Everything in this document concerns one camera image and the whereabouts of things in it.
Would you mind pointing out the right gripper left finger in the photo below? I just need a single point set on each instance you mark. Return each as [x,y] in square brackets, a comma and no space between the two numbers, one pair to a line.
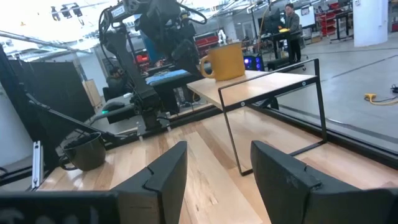
[164,193]

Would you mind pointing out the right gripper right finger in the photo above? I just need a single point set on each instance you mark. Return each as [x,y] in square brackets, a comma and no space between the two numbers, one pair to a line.
[286,193]

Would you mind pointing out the yellow mug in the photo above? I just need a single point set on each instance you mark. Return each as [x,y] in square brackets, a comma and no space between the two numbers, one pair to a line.
[227,62]

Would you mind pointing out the black mug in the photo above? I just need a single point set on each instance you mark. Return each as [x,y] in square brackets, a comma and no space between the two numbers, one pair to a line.
[87,154]

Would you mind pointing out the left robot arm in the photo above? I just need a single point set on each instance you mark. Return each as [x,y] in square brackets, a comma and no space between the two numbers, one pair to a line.
[124,53]

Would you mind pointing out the red shelf rack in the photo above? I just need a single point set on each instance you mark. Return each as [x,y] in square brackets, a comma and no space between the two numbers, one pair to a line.
[329,21]

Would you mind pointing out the red storage bins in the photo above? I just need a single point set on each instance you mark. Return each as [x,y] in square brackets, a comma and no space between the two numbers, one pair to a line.
[206,40]

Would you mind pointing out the blue mat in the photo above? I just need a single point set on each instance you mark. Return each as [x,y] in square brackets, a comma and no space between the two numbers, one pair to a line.
[166,76]

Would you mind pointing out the computer monitor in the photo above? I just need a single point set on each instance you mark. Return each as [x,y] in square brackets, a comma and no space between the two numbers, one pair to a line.
[150,46]

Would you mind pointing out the black table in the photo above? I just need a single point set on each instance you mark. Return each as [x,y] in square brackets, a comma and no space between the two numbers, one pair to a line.
[168,90]

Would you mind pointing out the computer case purple lights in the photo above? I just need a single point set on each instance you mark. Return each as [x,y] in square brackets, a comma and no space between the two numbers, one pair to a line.
[253,62]

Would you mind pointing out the person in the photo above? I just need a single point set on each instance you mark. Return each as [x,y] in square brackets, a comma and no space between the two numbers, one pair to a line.
[293,25]
[115,82]

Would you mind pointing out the black computer mouse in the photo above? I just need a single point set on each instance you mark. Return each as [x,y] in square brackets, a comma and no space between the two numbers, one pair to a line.
[112,106]

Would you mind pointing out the black standing desk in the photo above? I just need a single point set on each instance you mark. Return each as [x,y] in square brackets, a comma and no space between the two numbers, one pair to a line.
[280,35]

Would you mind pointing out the yellow object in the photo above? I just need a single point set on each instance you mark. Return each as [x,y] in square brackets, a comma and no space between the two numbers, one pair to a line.
[284,30]

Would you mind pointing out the cardboard box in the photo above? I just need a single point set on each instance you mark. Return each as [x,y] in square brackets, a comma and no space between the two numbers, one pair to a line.
[92,93]

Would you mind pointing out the black ceiling spotlight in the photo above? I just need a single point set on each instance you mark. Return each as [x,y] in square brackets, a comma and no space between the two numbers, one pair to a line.
[66,12]
[76,10]
[55,14]

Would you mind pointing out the silver aluminium extrusion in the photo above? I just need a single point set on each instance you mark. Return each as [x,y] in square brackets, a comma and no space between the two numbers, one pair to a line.
[37,165]

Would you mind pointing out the white column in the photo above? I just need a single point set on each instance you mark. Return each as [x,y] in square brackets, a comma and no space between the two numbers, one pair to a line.
[370,21]

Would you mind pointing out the wooden shelf black frame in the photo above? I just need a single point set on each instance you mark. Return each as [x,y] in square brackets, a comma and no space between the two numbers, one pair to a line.
[248,87]

